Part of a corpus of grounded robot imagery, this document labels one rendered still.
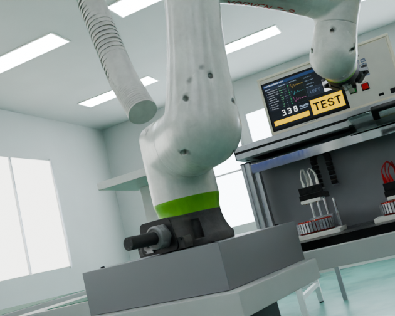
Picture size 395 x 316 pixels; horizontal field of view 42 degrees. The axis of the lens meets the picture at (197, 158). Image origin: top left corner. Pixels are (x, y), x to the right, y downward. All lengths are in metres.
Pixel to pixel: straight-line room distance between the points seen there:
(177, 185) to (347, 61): 0.52
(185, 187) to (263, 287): 0.23
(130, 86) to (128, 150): 6.53
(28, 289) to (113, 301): 6.19
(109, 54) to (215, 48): 2.08
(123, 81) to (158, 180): 1.86
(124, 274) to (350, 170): 1.05
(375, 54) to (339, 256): 0.70
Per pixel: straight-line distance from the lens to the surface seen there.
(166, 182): 0.94
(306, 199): 1.61
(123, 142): 9.31
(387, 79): 1.70
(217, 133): 0.79
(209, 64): 0.83
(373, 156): 1.79
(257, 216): 1.69
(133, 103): 2.66
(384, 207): 1.50
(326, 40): 1.23
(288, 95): 1.73
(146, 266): 0.90
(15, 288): 6.98
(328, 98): 1.71
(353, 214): 1.79
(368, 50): 1.73
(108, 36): 2.98
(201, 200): 0.93
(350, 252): 1.29
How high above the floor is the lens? 0.82
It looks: 10 degrees up
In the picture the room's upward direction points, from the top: 14 degrees counter-clockwise
